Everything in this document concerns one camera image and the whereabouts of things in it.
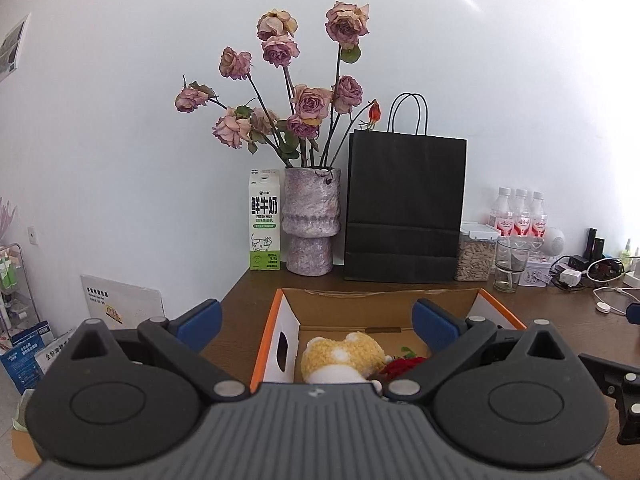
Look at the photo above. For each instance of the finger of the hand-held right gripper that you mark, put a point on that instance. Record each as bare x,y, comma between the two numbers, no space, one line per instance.
634,313
600,366

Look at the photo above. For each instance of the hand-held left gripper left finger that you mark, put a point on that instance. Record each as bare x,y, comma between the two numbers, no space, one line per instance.
200,324

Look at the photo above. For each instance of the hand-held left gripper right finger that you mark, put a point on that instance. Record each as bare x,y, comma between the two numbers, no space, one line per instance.
435,325

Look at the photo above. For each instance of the red artificial rose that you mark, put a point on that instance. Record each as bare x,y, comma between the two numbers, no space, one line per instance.
400,367

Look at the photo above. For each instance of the orange cardboard box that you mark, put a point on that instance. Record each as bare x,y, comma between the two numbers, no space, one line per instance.
350,310

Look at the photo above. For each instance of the yellow white plush toy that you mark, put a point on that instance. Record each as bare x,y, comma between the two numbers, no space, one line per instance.
340,360

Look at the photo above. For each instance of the clear container of seeds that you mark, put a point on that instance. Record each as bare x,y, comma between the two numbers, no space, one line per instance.
472,260

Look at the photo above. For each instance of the white power strip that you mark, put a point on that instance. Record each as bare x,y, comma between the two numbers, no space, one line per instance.
634,279

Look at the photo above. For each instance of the small green spray bottle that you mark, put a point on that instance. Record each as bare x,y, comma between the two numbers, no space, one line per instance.
626,255

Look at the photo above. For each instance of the white charger plug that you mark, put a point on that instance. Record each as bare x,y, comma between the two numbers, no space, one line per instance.
571,277

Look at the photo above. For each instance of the black upright box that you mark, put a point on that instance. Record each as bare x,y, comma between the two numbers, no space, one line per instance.
590,245
600,249

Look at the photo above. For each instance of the black power adapter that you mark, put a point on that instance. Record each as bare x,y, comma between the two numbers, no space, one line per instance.
580,262

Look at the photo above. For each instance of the clear drinking glass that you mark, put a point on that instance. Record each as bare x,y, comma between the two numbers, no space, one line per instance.
510,270

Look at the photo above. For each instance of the white printed tin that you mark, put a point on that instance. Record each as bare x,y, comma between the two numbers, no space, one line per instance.
540,272

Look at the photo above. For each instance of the white round device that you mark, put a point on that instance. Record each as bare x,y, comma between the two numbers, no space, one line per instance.
555,240

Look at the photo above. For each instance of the white green milk carton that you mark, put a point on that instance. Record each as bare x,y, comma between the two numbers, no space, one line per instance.
264,220

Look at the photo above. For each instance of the red label water bottle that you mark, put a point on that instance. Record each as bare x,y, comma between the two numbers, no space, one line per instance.
521,217
501,215
538,220

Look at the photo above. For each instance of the black paper bag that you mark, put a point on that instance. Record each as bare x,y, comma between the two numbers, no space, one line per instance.
405,200

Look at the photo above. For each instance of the white printed bag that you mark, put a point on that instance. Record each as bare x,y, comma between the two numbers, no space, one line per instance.
52,355

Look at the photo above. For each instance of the mottled purple vase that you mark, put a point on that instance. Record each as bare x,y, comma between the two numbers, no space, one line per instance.
310,220

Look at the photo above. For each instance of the blue printed package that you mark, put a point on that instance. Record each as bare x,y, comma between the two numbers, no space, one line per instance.
22,365

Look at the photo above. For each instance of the pink feathery decoration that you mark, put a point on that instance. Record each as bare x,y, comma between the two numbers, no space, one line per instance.
5,220

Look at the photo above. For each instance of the dried pink rose bouquet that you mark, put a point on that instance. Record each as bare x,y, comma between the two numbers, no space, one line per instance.
310,102

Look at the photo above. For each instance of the white wall socket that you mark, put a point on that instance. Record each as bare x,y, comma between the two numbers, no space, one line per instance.
34,234

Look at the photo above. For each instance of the wall poster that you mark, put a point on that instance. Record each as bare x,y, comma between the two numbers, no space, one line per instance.
12,47

